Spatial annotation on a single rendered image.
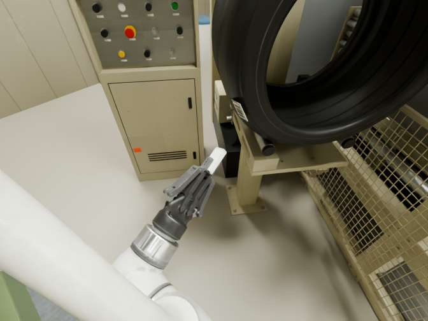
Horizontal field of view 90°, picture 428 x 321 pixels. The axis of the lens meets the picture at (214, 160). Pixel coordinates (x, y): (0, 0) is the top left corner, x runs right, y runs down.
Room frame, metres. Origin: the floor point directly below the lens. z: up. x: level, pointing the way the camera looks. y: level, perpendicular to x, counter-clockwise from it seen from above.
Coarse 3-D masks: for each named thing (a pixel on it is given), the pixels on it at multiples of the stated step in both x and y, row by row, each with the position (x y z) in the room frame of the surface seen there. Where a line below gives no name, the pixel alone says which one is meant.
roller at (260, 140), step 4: (256, 136) 0.59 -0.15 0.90; (260, 136) 0.57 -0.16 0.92; (260, 140) 0.55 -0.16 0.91; (264, 140) 0.55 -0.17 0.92; (268, 140) 0.54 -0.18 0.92; (260, 144) 0.54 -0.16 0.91; (264, 144) 0.53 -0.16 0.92; (268, 144) 0.52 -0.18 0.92; (272, 144) 0.53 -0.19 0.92; (260, 148) 0.53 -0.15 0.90; (264, 148) 0.51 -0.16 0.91; (268, 148) 0.51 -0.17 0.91; (272, 148) 0.51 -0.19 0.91; (264, 152) 0.51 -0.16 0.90; (268, 152) 0.51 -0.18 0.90; (272, 152) 0.51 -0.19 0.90
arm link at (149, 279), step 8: (128, 248) 0.19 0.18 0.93; (120, 256) 0.17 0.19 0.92; (128, 256) 0.17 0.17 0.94; (136, 256) 0.17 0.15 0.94; (112, 264) 0.16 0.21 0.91; (120, 264) 0.15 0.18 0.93; (128, 264) 0.15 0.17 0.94; (136, 264) 0.15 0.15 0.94; (144, 264) 0.15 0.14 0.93; (120, 272) 0.14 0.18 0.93; (128, 272) 0.14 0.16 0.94; (136, 272) 0.14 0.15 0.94; (144, 272) 0.14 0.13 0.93; (152, 272) 0.14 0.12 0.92; (160, 272) 0.15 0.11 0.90; (136, 280) 0.12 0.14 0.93; (144, 280) 0.12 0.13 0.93; (152, 280) 0.13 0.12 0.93; (160, 280) 0.13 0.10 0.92; (144, 288) 0.11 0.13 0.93; (152, 288) 0.11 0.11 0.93; (160, 288) 0.11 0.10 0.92; (152, 296) 0.10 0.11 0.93
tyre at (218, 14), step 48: (240, 0) 0.51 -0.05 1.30; (288, 0) 0.48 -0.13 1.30; (384, 0) 0.82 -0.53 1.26; (240, 48) 0.49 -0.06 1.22; (384, 48) 0.76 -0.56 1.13; (240, 96) 0.49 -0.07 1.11; (288, 96) 0.79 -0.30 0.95; (336, 96) 0.74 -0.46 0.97; (384, 96) 0.62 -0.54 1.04; (288, 144) 0.53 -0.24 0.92
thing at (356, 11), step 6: (354, 6) 1.06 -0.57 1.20; (360, 6) 1.06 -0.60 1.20; (348, 12) 1.06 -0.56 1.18; (354, 12) 1.05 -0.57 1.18; (348, 18) 1.06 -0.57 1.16; (354, 18) 1.06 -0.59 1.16; (348, 24) 1.04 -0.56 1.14; (354, 24) 1.00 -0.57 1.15; (342, 30) 1.06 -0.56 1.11; (348, 30) 1.05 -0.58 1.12; (342, 36) 1.06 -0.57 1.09; (348, 36) 1.03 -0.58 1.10; (342, 42) 1.04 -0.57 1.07; (336, 48) 1.06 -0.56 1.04; (336, 54) 1.06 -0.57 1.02
